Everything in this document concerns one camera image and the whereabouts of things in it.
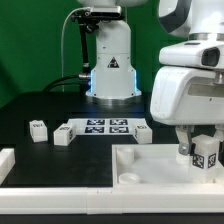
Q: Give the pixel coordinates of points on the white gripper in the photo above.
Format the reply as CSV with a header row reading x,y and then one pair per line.
x,y
185,97

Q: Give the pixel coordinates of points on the white square table top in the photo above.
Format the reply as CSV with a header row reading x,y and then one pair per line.
x,y
155,164

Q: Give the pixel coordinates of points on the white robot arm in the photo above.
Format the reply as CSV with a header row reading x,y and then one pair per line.
x,y
201,22

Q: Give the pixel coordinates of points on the white sheet with markers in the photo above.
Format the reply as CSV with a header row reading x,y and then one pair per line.
x,y
103,126

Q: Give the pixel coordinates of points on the white front fence rail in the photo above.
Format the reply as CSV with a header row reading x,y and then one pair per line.
x,y
192,199

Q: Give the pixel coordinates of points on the white fence rail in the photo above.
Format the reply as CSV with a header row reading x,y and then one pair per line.
x,y
192,199
7,161

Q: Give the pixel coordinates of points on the white left fence rail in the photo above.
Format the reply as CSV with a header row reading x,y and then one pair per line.
x,y
7,161

